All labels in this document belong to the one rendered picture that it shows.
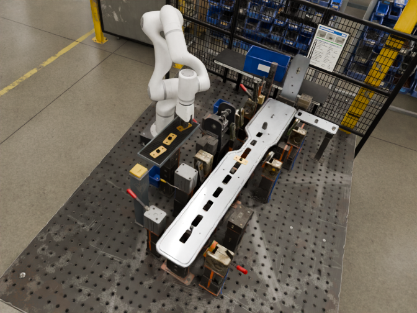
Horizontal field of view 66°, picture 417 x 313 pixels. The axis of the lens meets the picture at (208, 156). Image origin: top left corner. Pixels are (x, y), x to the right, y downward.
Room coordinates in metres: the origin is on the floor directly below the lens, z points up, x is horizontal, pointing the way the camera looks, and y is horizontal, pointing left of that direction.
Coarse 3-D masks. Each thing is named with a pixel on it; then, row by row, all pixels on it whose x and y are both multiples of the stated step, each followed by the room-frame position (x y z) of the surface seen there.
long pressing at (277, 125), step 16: (256, 112) 1.70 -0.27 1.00; (272, 112) 1.73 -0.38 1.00; (288, 112) 1.76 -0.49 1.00; (256, 128) 1.55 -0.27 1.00; (272, 128) 1.57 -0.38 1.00; (256, 144) 1.40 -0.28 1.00; (272, 144) 1.43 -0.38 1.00; (224, 160) 1.23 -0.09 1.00; (256, 160) 1.27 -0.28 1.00; (208, 176) 1.09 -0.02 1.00; (224, 176) 1.11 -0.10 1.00; (240, 176) 1.13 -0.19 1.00; (208, 192) 1.00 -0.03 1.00; (224, 192) 1.01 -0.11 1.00; (192, 208) 0.88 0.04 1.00; (224, 208) 0.91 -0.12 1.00; (176, 224) 0.78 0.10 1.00; (208, 224) 0.81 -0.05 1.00; (160, 240) 0.68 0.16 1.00; (176, 240) 0.70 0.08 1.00; (192, 240) 0.71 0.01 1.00; (176, 256) 0.62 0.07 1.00; (192, 256) 0.63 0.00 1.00
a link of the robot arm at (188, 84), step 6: (180, 72) 1.28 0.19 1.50; (186, 72) 1.29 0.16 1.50; (192, 72) 1.30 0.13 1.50; (180, 78) 1.26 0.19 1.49; (186, 78) 1.25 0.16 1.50; (192, 78) 1.26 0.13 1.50; (180, 84) 1.25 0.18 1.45; (186, 84) 1.24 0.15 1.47; (192, 84) 1.26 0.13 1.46; (198, 84) 1.28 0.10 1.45; (180, 90) 1.25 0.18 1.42; (186, 90) 1.24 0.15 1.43; (192, 90) 1.26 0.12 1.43; (198, 90) 1.27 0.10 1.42; (180, 96) 1.25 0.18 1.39; (186, 96) 1.24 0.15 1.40; (192, 96) 1.26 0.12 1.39
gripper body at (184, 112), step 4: (176, 104) 1.30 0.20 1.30; (180, 104) 1.27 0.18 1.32; (192, 104) 1.27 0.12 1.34; (176, 108) 1.29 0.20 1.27; (180, 108) 1.27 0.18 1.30; (184, 108) 1.25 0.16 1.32; (188, 108) 1.24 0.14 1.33; (192, 108) 1.26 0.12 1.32; (176, 112) 1.29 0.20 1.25; (180, 112) 1.27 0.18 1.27; (184, 112) 1.25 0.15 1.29; (188, 112) 1.24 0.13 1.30; (192, 112) 1.26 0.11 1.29; (180, 116) 1.27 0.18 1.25; (184, 116) 1.25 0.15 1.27; (188, 116) 1.24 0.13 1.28; (192, 116) 1.26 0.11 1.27; (184, 120) 1.24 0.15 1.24; (188, 120) 1.24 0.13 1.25
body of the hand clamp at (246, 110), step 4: (248, 100) 1.76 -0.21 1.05; (244, 104) 1.73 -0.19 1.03; (248, 104) 1.72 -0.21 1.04; (244, 108) 1.73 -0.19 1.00; (248, 108) 1.72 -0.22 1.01; (252, 108) 1.71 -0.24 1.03; (244, 112) 1.73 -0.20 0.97; (248, 112) 1.72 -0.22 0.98; (252, 112) 1.71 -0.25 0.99; (244, 116) 1.73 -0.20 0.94; (248, 116) 1.71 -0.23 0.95; (252, 116) 1.74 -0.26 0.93; (244, 120) 1.73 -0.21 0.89; (248, 120) 1.72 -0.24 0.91; (244, 124) 1.73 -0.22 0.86; (240, 128) 1.74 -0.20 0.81; (240, 132) 1.73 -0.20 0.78; (244, 132) 1.72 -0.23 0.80; (240, 136) 1.73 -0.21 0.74; (244, 136) 1.71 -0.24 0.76; (240, 140) 1.72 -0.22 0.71
